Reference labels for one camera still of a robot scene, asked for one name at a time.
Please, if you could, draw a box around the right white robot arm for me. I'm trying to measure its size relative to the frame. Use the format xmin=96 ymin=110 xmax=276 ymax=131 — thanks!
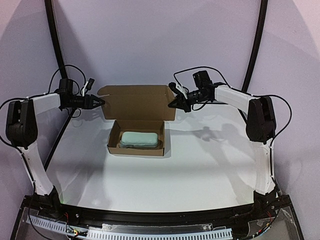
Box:
xmin=168 ymin=70 xmax=277 ymax=196

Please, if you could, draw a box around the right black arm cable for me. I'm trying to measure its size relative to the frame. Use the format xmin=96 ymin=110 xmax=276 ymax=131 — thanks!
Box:
xmin=172 ymin=66 xmax=293 ymax=141

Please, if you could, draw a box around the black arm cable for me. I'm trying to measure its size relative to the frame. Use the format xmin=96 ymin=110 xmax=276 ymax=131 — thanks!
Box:
xmin=0 ymin=64 xmax=87 ymax=146
xmin=172 ymin=66 xmax=293 ymax=141

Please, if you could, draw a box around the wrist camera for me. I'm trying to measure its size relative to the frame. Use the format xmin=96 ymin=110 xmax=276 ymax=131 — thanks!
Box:
xmin=168 ymin=82 xmax=189 ymax=99
xmin=79 ymin=78 xmax=95 ymax=97

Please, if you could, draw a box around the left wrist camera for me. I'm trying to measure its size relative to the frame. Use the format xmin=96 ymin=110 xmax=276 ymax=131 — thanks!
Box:
xmin=79 ymin=78 xmax=95 ymax=97

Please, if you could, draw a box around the black frame post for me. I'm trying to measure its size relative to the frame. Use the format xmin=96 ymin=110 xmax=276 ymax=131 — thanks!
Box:
xmin=44 ymin=0 xmax=68 ymax=79
xmin=241 ymin=0 xmax=268 ymax=92

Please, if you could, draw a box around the white slotted cable duct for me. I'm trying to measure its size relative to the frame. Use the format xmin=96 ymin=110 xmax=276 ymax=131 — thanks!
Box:
xmin=24 ymin=215 xmax=233 ymax=240

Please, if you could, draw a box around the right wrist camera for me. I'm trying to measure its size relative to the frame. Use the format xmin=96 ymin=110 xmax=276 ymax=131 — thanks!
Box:
xmin=168 ymin=82 xmax=189 ymax=99

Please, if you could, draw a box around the black front frame rail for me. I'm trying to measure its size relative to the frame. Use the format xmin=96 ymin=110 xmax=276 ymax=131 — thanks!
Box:
xmin=54 ymin=204 xmax=257 ymax=227

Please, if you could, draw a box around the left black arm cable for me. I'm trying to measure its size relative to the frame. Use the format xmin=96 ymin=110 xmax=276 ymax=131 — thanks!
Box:
xmin=0 ymin=64 xmax=87 ymax=146

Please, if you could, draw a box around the pale green glasses case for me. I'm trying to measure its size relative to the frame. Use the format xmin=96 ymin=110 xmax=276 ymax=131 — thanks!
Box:
xmin=119 ymin=131 xmax=159 ymax=148

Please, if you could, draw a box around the left black frame post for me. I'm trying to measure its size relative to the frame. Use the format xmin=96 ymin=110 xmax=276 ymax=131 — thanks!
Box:
xmin=44 ymin=0 xmax=68 ymax=79

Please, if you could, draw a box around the brown cardboard box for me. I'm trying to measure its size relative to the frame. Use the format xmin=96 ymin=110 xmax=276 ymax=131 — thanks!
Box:
xmin=97 ymin=85 xmax=176 ymax=157

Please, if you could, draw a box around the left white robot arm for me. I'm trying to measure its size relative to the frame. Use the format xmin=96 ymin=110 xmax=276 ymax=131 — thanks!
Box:
xmin=5 ymin=78 xmax=105 ymax=197

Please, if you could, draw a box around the right black frame post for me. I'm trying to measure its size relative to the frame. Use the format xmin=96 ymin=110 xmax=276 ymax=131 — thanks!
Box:
xmin=241 ymin=0 xmax=268 ymax=92

